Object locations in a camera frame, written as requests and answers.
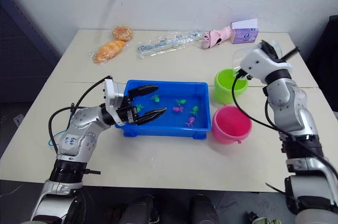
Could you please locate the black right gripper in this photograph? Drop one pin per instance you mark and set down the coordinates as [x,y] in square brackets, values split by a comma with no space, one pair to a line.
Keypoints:
[273,52]

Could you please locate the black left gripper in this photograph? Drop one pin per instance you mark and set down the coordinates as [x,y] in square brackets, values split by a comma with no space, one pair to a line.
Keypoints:
[124,114]

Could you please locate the clear plastic cup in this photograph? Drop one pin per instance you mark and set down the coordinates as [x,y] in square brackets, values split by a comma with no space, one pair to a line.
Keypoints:
[237,59]

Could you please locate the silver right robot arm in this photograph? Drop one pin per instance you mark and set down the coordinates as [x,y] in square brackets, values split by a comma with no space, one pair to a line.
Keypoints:
[293,107]

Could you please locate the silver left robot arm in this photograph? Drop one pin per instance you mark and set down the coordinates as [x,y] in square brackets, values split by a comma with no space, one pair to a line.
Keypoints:
[79,134]

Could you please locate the green toy fish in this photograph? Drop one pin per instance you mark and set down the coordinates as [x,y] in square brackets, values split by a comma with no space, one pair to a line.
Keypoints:
[195,110]
[180,101]
[139,107]
[155,98]

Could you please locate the pink toy fish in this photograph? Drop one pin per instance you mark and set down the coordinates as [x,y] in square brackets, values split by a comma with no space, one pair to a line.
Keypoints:
[178,109]
[190,121]

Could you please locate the blue plastic tub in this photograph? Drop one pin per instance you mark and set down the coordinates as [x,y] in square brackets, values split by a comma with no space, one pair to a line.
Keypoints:
[169,129]

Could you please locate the green plastic bucket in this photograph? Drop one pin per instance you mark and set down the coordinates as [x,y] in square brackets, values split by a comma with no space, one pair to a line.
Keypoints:
[224,92]

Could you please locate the pink plastic bucket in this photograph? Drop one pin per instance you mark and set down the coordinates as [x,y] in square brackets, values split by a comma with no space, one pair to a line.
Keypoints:
[229,129]

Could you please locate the purple tissue pack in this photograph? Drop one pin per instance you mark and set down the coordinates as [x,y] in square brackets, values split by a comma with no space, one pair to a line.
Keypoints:
[244,35]

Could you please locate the black chair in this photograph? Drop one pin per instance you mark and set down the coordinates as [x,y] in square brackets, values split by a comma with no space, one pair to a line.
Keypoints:
[324,49]

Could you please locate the clear plastic bag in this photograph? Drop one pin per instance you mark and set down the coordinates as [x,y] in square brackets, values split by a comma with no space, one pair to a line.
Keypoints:
[163,45]

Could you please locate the long bread in plastic wrap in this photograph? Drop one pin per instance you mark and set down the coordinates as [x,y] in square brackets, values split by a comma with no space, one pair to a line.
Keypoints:
[108,51]

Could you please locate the round bread bun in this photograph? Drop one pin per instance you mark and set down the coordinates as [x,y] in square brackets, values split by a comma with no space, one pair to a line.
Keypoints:
[122,33]

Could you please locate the green cloth bundle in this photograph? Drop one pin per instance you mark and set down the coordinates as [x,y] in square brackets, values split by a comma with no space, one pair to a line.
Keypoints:
[264,220]

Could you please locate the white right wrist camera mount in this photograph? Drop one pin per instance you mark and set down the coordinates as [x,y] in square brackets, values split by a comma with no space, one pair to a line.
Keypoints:
[260,61]

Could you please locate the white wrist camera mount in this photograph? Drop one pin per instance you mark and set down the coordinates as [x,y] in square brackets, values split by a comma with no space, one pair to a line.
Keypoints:
[260,61]
[113,90]

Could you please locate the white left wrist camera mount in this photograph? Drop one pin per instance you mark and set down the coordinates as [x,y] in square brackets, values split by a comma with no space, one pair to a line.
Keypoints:
[113,90]

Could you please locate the small grey metal bracket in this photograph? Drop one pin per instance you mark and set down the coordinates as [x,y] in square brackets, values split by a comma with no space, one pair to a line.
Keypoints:
[19,119]

